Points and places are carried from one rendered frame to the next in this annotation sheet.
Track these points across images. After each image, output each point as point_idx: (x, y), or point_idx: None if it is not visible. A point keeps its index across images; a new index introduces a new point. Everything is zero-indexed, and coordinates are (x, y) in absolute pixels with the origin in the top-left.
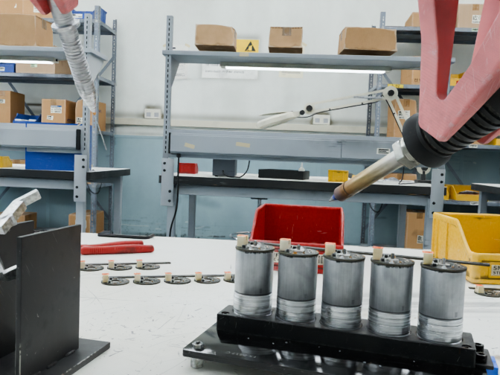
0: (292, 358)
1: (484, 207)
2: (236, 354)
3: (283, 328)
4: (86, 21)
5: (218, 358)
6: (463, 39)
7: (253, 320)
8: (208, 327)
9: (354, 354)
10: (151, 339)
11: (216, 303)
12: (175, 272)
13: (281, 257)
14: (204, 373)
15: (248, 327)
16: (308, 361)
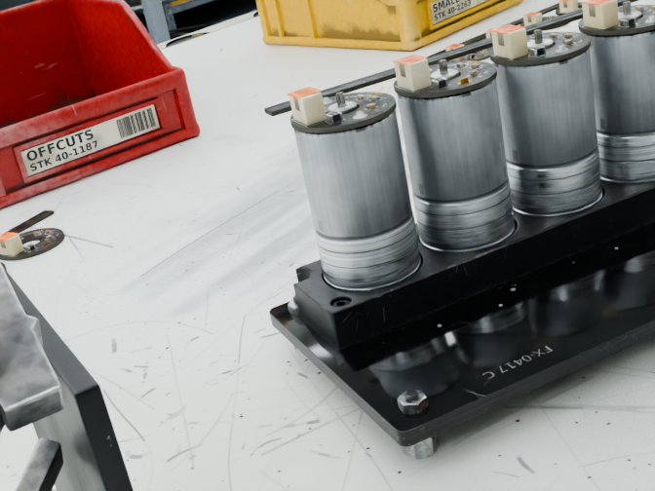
0: (600, 307)
1: None
2: (511, 367)
3: (489, 264)
4: None
5: (493, 398)
6: None
7: (421, 282)
8: (235, 365)
9: (647, 240)
10: (192, 471)
11: (120, 312)
12: None
13: (436, 105)
14: (470, 450)
15: (412, 305)
16: (632, 295)
